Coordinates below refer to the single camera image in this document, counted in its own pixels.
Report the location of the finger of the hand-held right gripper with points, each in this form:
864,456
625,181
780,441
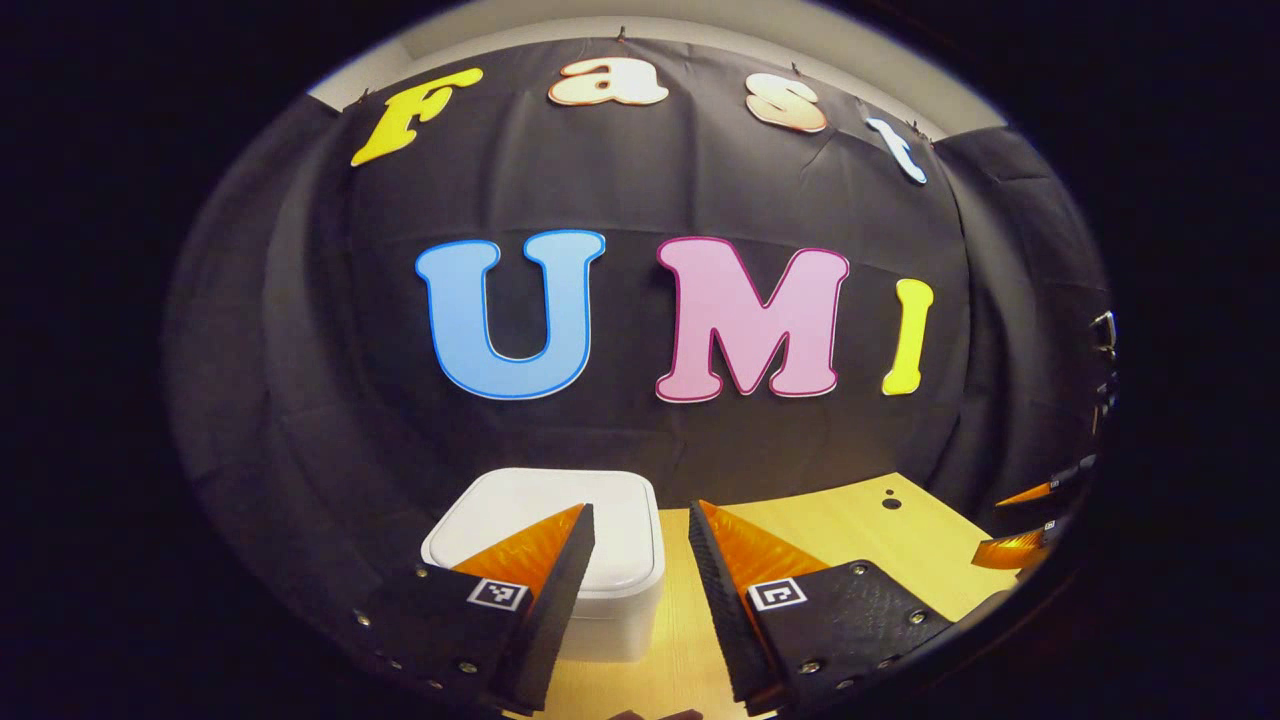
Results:
1010,550
1040,489

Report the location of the metal bracket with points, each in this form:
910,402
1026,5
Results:
1104,335

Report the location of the black backdrop cloth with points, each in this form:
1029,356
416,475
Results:
350,350

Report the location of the white desktop garbage bin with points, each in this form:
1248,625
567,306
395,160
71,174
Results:
530,500

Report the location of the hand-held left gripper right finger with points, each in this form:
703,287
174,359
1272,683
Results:
730,620

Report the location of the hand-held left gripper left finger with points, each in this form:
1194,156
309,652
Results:
555,620

